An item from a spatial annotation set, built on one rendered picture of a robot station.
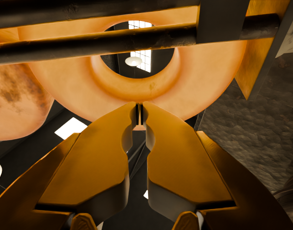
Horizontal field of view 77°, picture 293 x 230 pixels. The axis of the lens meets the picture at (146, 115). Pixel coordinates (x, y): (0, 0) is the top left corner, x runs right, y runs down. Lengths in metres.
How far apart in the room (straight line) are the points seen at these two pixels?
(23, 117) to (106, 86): 0.09
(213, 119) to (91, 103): 0.45
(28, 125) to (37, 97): 0.04
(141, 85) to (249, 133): 0.44
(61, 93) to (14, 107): 0.05
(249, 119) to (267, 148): 0.10
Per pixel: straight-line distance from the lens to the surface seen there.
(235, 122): 0.55
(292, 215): 0.52
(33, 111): 0.20
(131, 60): 7.05
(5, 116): 0.21
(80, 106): 0.17
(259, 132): 0.56
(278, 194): 0.59
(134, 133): 8.56
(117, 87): 0.17
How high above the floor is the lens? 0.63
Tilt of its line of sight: 49 degrees up
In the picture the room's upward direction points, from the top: 180 degrees counter-clockwise
